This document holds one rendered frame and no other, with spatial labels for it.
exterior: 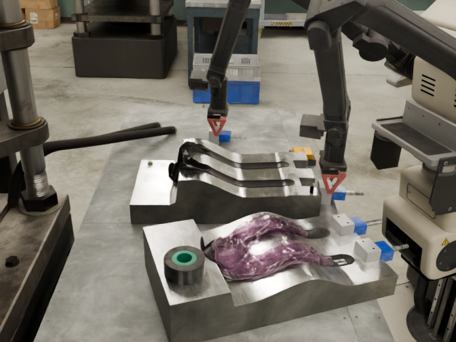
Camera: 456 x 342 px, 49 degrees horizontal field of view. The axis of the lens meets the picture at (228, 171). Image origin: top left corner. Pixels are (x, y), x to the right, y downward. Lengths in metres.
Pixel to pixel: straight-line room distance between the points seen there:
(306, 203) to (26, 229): 0.74
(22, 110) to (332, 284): 0.86
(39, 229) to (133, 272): 0.34
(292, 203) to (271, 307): 0.38
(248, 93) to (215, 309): 3.65
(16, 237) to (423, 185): 1.09
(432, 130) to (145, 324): 0.84
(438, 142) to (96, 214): 0.91
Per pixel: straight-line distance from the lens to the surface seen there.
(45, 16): 7.77
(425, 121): 1.37
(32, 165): 1.41
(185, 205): 1.29
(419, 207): 1.49
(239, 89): 4.48
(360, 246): 1.16
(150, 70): 5.21
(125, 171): 1.60
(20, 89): 1.34
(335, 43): 1.03
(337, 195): 1.44
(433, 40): 1.02
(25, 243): 1.36
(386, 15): 0.97
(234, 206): 1.30
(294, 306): 1.04
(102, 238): 1.30
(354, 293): 1.10
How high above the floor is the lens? 1.53
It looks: 28 degrees down
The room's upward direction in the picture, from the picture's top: 2 degrees clockwise
